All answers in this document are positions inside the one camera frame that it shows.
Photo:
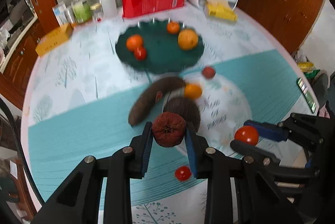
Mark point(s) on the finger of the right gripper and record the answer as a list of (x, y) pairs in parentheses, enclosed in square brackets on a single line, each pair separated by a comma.
[(259, 155), (268, 131)]

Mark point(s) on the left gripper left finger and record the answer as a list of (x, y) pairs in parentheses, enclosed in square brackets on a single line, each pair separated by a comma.
[(77, 198)]

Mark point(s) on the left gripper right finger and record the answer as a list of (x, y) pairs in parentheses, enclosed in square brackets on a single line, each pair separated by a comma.
[(259, 200)]

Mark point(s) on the red cherry tomato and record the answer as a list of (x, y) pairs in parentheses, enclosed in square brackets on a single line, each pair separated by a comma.
[(140, 53), (183, 173), (247, 134)]

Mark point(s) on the small yellow-orange kumquat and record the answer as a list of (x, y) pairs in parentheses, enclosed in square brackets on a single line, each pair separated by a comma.
[(192, 91)]

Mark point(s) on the wrinkled red passion fruit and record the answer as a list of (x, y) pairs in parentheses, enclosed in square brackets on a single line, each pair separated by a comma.
[(169, 129)]

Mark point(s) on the dark overripe banana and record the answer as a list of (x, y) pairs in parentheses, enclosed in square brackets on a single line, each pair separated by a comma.
[(147, 100)]

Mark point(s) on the smartphone on table edge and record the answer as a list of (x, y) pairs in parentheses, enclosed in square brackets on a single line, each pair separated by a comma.
[(307, 95)]

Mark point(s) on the round white printed placemat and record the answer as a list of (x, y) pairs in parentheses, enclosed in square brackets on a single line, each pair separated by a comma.
[(223, 109)]

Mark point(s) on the dark avocado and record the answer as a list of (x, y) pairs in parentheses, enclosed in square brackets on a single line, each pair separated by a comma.
[(186, 108)]

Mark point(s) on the small red lychee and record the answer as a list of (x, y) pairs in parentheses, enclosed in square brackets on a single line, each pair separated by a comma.
[(208, 72)]

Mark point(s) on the tree pattern tablecloth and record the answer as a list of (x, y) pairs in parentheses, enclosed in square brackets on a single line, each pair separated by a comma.
[(79, 96)]

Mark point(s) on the large yellow orange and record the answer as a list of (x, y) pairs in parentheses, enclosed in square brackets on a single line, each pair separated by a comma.
[(187, 39)]

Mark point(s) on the dark green scalloped plate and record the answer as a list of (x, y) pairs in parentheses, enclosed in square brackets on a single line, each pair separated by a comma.
[(163, 53)]

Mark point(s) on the yellow tissue pack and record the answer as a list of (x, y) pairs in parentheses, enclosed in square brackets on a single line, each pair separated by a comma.
[(220, 9)]

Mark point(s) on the small orange tangerine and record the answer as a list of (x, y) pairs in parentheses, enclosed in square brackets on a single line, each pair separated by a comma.
[(173, 27)]

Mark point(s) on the orange mandarin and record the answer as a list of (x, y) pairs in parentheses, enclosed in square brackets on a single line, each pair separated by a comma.
[(133, 42)]

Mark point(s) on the yellow cardboard box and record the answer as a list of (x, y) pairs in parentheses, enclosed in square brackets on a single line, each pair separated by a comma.
[(54, 39)]

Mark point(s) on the silver metal can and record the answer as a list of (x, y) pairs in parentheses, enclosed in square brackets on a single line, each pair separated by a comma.
[(70, 16)]

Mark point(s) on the small glass jar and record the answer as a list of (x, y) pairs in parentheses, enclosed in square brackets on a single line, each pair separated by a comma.
[(96, 11)]

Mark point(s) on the white blue carton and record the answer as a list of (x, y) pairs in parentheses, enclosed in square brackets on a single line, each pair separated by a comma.
[(59, 12)]

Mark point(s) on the glass bottle green label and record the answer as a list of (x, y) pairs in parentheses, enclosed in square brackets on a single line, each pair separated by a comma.
[(81, 10)]

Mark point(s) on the white squeeze bottle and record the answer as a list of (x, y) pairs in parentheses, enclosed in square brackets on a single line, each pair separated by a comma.
[(109, 8)]

